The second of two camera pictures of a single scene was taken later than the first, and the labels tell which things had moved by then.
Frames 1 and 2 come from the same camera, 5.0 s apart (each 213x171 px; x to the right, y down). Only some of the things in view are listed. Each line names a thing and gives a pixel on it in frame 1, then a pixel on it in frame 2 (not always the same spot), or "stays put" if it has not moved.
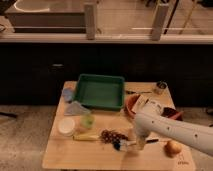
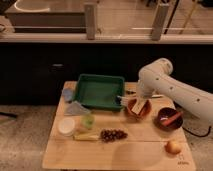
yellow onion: (172, 147) stays put
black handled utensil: (130, 92) stays put
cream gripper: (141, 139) → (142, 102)
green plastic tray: (104, 92) stays put
